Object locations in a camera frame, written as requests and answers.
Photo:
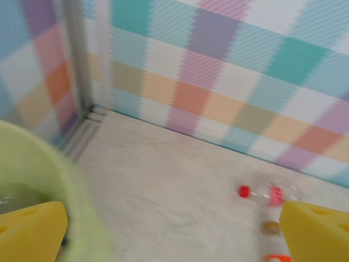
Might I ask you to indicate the brown bottle cap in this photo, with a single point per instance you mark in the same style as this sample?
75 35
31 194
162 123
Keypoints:
271 226

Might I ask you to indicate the clear bottle red cap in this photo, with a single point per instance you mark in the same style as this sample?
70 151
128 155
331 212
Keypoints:
275 195

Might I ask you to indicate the aluminium frame post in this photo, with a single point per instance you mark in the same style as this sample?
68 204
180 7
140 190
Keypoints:
77 54

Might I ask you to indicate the aluminium side rail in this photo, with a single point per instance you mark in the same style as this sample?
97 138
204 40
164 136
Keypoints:
81 136

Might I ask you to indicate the bin with green liner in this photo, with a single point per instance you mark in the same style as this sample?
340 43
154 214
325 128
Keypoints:
68 177

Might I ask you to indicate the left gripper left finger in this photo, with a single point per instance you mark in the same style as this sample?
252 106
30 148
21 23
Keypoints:
30 234

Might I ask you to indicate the orange NFC label bottle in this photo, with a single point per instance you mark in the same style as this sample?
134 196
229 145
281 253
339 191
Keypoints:
276 258

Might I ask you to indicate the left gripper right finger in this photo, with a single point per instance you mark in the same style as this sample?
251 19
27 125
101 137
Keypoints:
319 234

